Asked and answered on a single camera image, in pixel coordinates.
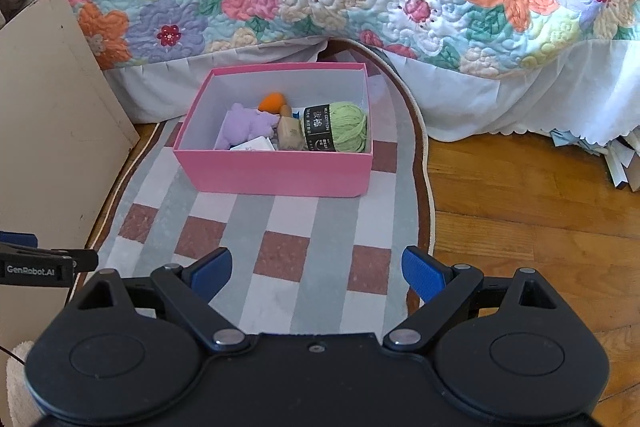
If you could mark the pile of papers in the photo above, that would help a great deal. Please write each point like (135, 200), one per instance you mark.
(620, 162)

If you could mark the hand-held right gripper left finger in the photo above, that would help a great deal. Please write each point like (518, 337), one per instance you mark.
(212, 273)

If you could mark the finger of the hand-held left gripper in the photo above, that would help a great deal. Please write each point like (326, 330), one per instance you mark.
(17, 238)

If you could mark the checkered floor rug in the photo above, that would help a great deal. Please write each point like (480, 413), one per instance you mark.
(295, 217)

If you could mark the orange makeup sponge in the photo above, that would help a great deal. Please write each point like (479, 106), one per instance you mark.
(272, 102)

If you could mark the beige cabinet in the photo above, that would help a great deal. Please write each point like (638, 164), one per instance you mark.
(50, 132)

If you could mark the beige foundation bottle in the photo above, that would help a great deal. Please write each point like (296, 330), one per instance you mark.
(290, 134)

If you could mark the pink cardboard box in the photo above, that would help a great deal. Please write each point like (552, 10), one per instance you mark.
(275, 172)

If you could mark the white wet wipes packet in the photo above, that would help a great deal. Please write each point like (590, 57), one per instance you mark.
(257, 144)

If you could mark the purple plush toy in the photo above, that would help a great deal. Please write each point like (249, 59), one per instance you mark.
(245, 124)

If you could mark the green yarn ball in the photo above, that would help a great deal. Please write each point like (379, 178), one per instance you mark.
(347, 127)

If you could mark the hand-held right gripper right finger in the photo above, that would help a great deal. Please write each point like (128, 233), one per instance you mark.
(422, 277)

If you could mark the cream fuzzy cloth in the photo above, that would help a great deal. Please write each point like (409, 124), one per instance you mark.
(20, 377)

